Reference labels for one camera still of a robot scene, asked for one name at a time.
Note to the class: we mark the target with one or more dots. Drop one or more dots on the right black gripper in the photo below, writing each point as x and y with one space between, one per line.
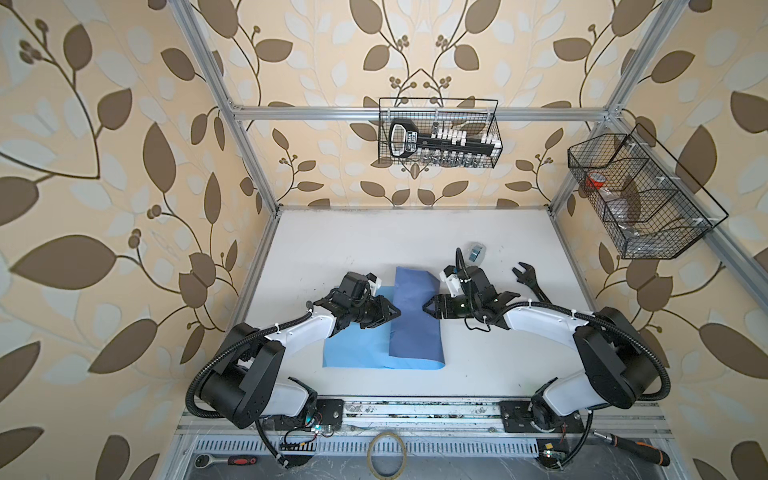
441 301

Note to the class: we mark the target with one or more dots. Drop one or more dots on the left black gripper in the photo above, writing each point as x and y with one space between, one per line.
384 314

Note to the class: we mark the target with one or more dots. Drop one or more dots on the light blue wrapping paper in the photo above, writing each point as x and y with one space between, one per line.
411 341

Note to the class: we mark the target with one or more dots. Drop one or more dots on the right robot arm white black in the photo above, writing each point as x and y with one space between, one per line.
617 366

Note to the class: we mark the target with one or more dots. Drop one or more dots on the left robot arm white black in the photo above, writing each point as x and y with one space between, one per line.
240 383

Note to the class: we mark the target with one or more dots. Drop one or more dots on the grey tape dispenser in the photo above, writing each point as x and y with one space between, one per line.
476 253

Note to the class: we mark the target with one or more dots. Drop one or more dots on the black adjustable wrench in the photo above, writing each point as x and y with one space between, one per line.
526 275

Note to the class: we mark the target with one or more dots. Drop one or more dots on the black socket set holder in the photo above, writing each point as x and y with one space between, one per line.
405 141

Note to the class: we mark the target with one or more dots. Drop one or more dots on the clear tape roll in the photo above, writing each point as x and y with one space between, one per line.
386 444

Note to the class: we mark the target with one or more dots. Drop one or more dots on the orange black screwdriver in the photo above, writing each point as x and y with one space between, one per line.
640 450

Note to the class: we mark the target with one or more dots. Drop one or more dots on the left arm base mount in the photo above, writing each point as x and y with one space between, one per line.
324 416

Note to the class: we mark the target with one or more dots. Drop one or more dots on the aluminium mounting rail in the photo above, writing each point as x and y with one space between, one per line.
477 416

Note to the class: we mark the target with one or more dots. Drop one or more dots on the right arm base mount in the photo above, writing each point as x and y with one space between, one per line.
524 416

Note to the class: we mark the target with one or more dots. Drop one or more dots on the back black wire basket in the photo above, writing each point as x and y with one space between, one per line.
475 116

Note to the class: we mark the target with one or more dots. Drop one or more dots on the black wire basket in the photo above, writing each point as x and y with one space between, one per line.
475 116
652 206

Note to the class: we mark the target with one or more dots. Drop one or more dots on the ratchet wrench red handle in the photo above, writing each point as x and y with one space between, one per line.
203 461

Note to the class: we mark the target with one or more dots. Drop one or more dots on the right black wire basket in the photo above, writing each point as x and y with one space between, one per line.
652 206

